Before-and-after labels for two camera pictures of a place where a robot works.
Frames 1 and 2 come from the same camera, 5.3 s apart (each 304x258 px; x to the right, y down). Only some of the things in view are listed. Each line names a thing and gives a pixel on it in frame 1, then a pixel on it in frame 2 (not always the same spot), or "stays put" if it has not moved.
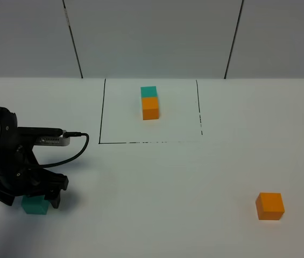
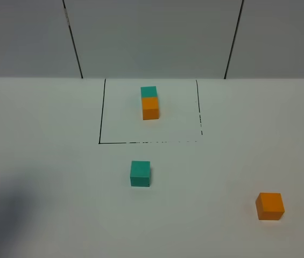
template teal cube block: x=148 y=91 stays put
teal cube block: x=35 y=204 to x=140 y=173
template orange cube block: x=150 y=108 stays put
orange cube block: x=269 y=206 stays put
